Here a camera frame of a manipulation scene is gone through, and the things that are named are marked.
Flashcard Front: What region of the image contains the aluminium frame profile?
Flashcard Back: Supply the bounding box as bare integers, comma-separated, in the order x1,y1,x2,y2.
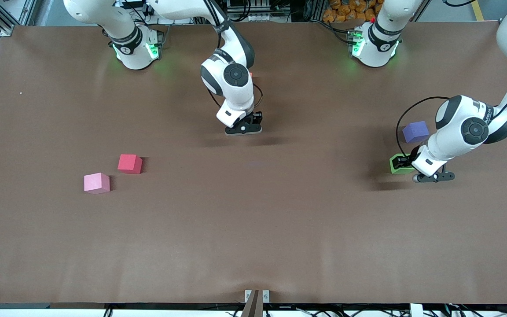
0,0,38,37

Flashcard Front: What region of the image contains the purple foam cube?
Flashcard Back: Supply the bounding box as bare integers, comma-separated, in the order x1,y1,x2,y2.
402,121,430,144

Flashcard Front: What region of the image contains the red foam cube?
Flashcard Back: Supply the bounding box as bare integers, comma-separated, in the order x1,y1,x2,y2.
118,154,143,174

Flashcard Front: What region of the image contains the pile of orange items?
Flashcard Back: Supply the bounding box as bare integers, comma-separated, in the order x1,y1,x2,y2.
323,0,378,22

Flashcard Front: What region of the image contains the green foam cube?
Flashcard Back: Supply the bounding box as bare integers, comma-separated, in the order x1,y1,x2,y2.
389,153,415,174

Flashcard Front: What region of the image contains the brown camera mount post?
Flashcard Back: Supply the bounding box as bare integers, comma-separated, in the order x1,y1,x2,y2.
245,289,270,317

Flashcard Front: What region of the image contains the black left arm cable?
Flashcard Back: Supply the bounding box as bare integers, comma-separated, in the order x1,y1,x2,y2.
396,96,451,155

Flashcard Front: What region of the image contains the pink foam cube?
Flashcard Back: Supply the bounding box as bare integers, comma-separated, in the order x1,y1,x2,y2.
84,173,110,195

